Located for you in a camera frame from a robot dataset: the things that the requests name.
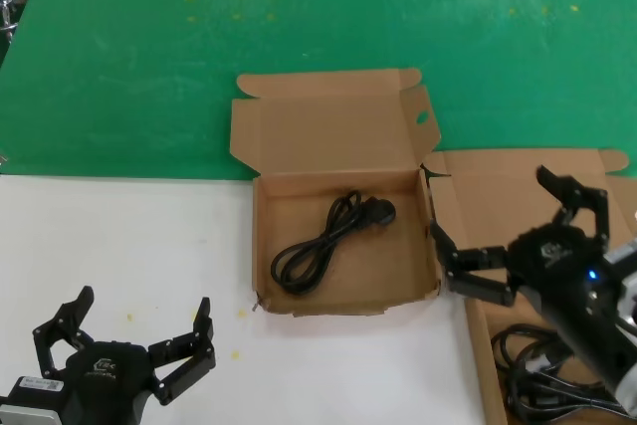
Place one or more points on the green felt cloth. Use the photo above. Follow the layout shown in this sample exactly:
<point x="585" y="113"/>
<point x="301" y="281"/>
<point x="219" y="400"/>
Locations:
<point x="149" y="71"/>

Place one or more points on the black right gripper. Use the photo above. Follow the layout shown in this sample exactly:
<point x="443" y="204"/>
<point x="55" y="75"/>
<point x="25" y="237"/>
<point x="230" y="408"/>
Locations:
<point x="562" y="271"/>

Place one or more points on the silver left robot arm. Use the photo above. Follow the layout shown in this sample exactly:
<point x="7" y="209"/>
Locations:
<point x="30" y="410"/>

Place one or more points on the open brown cardboard box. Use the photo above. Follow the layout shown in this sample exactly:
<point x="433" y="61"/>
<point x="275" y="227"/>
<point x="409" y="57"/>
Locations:
<point x="378" y="266"/>
<point x="497" y="196"/>

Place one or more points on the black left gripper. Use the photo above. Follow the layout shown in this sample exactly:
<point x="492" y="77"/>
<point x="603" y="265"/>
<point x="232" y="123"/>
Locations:
<point x="104" y="380"/>

